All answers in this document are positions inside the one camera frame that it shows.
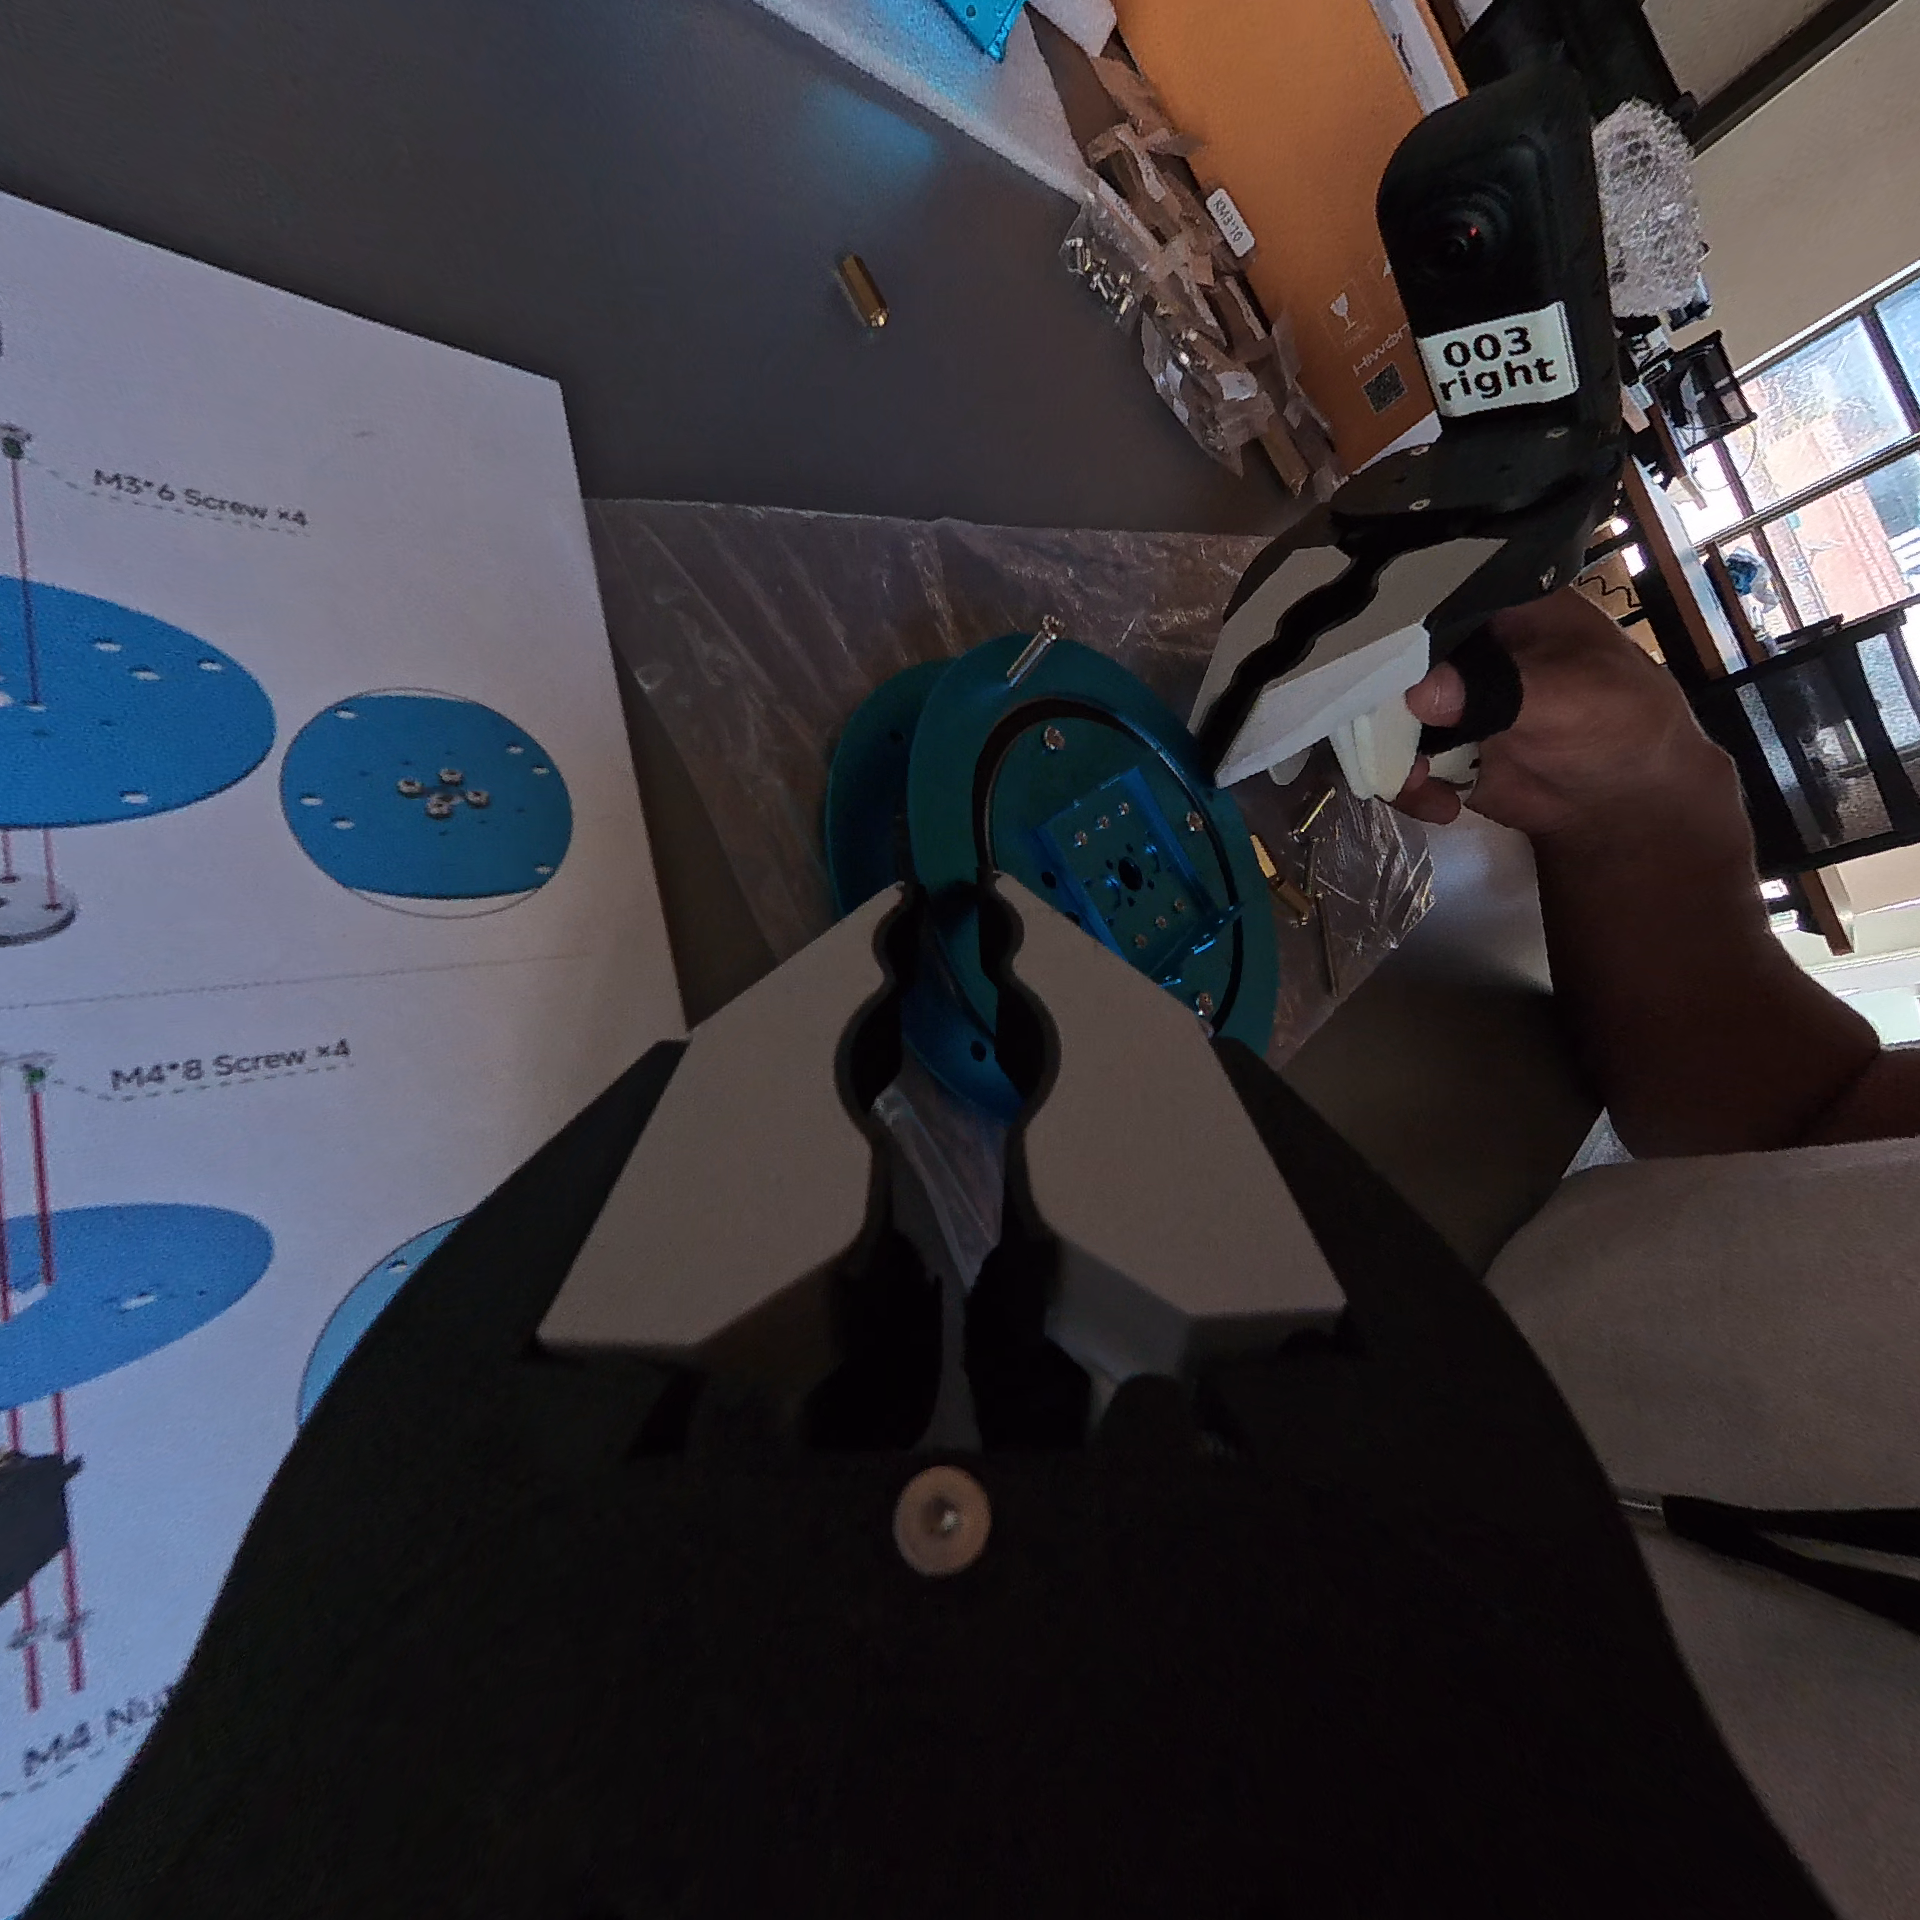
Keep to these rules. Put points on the printed assembly guide sheet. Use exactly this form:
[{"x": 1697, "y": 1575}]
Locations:
[{"x": 300, "y": 974}]

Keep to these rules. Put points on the clear plastic bag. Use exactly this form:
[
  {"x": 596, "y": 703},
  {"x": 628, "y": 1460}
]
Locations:
[{"x": 752, "y": 629}]

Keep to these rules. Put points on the blue round bearing base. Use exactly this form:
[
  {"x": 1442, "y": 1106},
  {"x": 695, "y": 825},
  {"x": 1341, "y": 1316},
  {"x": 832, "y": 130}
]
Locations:
[{"x": 959, "y": 736}]

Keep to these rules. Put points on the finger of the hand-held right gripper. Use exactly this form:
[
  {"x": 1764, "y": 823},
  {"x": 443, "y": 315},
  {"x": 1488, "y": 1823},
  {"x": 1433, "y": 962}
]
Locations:
[
  {"x": 1337, "y": 705},
  {"x": 1274, "y": 609}
]

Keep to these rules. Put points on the office window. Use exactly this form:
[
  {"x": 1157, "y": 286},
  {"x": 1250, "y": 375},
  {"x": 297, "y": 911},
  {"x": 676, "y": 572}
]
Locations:
[{"x": 1847, "y": 450}]

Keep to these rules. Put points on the bubble wrapped part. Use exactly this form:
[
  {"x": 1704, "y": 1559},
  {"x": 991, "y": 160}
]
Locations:
[{"x": 1646, "y": 196}]

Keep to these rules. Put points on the white foam sheet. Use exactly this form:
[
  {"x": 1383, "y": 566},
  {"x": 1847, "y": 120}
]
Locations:
[{"x": 990, "y": 105}]

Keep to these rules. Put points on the long metal screw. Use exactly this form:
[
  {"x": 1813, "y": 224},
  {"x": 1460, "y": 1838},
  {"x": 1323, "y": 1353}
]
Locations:
[
  {"x": 1032, "y": 651},
  {"x": 1330, "y": 944},
  {"x": 1312, "y": 867}
]

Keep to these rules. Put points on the black mesh office chair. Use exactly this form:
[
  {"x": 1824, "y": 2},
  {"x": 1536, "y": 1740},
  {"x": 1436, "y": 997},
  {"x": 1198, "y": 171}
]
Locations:
[{"x": 1815, "y": 752}]

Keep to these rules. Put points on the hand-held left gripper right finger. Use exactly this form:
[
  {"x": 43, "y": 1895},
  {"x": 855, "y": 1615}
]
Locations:
[{"x": 1185, "y": 1170}]

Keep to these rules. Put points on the pile of small screw bags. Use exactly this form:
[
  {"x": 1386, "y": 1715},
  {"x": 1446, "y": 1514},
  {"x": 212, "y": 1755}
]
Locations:
[{"x": 1200, "y": 301}]

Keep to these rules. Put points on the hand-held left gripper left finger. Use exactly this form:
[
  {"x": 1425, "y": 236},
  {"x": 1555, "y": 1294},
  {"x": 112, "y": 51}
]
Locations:
[{"x": 720, "y": 1186}]

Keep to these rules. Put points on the orange open cardboard box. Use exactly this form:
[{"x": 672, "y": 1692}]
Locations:
[{"x": 1292, "y": 149}]

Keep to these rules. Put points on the person's right hand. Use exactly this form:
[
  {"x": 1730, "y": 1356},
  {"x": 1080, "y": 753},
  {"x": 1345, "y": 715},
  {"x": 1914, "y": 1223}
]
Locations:
[{"x": 1607, "y": 719}]

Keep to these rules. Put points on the person's right forearm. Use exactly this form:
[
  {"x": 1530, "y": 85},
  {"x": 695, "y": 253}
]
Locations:
[{"x": 1695, "y": 974}]

